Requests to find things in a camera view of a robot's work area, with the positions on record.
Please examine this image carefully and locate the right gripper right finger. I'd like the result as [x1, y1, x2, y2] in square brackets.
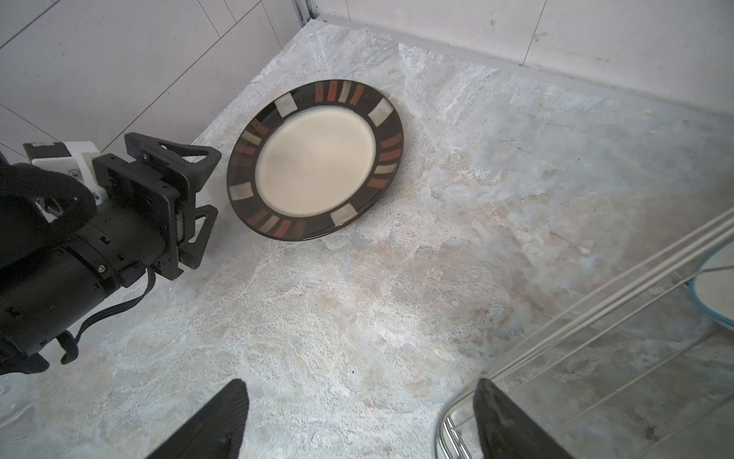
[472, 378, 573, 459]

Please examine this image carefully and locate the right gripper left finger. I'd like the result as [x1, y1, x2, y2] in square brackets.
[148, 379, 250, 459]

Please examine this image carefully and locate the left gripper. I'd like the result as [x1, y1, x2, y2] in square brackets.
[91, 133, 222, 281]

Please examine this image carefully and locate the dark rimmed beige plate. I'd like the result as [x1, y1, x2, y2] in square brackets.
[227, 80, 405, 241]

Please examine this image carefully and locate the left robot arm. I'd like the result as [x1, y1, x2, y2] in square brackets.
[1, 133, 222, 374]

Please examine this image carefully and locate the watermelon pattern plate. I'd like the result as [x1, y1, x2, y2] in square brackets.
[688, 241, 733, 331]

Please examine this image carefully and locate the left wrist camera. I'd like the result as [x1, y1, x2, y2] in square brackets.
[15, 142, 108, 227]

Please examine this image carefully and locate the wire dish rack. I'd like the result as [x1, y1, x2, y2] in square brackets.
[432, 212, 733, 458]

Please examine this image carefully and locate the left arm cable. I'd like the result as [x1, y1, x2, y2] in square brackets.
[54, 266, 157, 365]

